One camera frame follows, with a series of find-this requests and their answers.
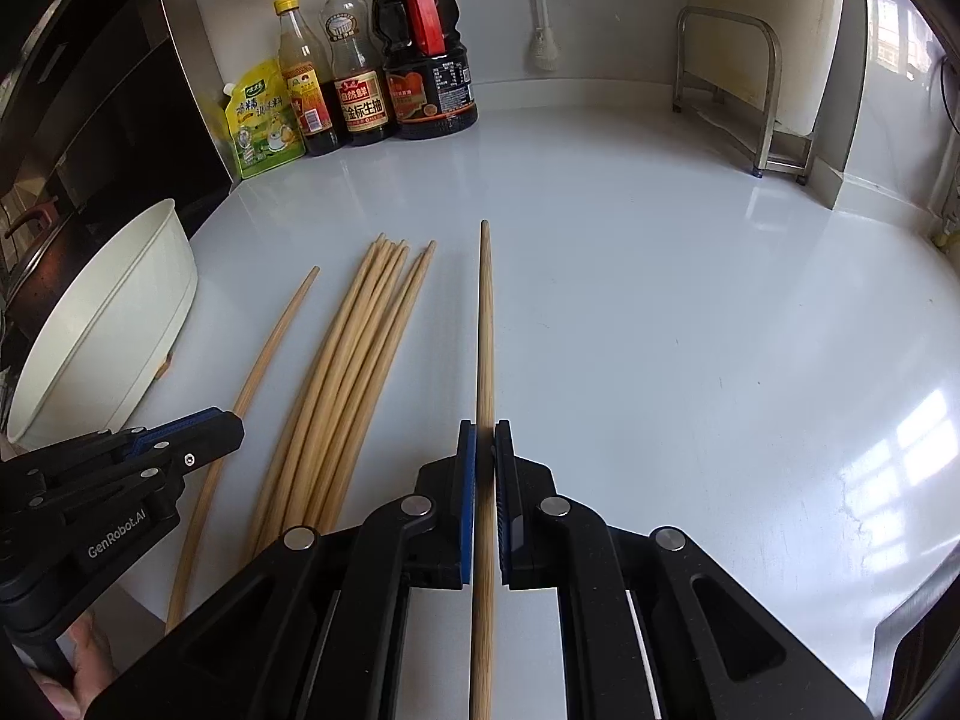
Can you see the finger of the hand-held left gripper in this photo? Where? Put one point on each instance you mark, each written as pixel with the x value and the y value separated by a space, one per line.
pixel 112 441
pixel 206 442

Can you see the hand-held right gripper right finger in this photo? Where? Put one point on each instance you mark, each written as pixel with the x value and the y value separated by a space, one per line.
pixel 506 480

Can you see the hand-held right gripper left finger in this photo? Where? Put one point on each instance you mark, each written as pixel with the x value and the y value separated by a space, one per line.
pixel 466 495

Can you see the long bamboo chopstick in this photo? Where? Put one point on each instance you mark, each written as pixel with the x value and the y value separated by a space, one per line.
pixel 486 330
pixel 262 367

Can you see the white plastic bowl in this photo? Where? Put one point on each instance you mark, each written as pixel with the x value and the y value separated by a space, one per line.
pixel 112 315

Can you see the bunch of wooden chopsticks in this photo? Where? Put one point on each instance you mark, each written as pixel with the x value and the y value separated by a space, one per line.
pixel 352 360

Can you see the person's left hand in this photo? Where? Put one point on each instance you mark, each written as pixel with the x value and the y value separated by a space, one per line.
pixel 91 649

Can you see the dark cooking pot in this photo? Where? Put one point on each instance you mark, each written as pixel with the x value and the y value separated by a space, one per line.
pixel 37 262

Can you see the green seasoning pouch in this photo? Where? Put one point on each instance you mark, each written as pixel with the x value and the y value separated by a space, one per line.
pixel 262 135

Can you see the black kitchen appliance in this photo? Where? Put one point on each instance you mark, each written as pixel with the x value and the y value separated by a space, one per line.
pixel 150 90

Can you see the yellow-capped vinegar bottle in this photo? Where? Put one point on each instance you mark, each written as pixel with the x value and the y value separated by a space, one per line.
pixel 311 105

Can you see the clear soy sauce bottle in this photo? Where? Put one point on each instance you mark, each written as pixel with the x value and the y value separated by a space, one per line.
pixel 364 105

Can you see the large red-capped soy sauce jug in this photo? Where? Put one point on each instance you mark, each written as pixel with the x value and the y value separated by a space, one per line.
pixel 427 97

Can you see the white hanging brush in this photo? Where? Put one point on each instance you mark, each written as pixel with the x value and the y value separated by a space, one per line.
pixel 541 49

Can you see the metal rack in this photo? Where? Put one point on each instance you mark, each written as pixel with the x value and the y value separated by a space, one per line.
pixel 771 90

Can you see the white cutting board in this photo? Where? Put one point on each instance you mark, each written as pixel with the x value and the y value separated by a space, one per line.
pixel 810 30

